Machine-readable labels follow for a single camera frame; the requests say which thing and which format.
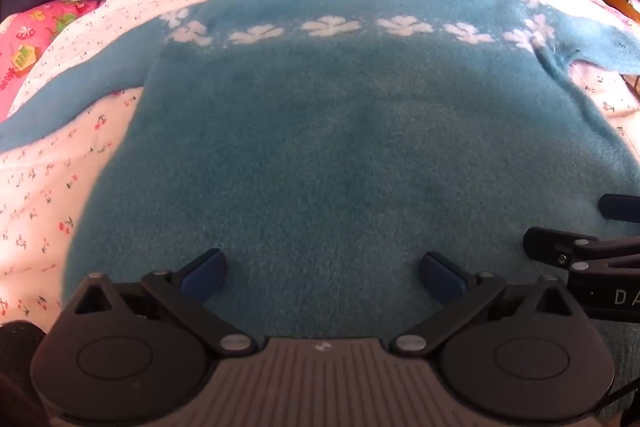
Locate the blue fuzzy flower sweater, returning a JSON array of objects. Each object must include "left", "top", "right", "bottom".
[{"left": 1, "top": 0, "right": 639, "bottom": 337}]

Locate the pink cartoon print blanket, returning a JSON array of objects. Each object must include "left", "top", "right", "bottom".
[{"left": 0, "top": 0, "right": 103, "bottom": 121}]

